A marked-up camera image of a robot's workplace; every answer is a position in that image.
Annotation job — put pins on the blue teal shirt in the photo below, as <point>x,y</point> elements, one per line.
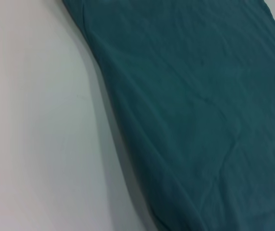
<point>195,108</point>

